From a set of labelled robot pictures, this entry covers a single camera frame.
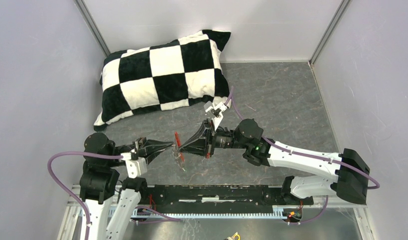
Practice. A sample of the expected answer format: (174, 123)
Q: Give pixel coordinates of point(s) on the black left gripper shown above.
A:
(148, 147)

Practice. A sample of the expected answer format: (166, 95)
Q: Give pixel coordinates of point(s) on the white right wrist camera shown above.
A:
(216, 111)

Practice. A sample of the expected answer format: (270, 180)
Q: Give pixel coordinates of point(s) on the aluminium corner post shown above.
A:
(343, 6)
(87, 16)

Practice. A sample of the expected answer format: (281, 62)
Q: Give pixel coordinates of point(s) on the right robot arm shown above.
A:
(345, 175)

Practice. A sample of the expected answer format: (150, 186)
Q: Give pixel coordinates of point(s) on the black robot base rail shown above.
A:
(213, 199)

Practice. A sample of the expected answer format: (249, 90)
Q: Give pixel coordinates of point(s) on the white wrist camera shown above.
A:
(136, 166)
(216, 111)

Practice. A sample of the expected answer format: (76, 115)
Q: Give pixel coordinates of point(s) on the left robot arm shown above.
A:
(99, 179)

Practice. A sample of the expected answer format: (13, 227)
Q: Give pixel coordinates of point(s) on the black white checkered pillow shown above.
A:
(181, 73)

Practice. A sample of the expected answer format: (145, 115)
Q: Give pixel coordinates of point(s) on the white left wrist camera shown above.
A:
(136, 166)

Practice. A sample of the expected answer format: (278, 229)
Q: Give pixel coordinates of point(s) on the aluminium corner post left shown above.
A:
(87, 16)

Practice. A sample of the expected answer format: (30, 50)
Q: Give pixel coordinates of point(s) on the grey slotted cable duct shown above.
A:
(277, 213)

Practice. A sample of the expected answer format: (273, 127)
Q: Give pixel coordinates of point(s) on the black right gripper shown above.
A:
(205, 136)

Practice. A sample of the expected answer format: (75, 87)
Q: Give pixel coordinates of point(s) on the yellow carabiner with keys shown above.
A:
(235, 236)

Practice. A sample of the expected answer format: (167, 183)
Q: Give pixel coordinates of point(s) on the aluminium corner post right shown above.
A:
(343, 6)

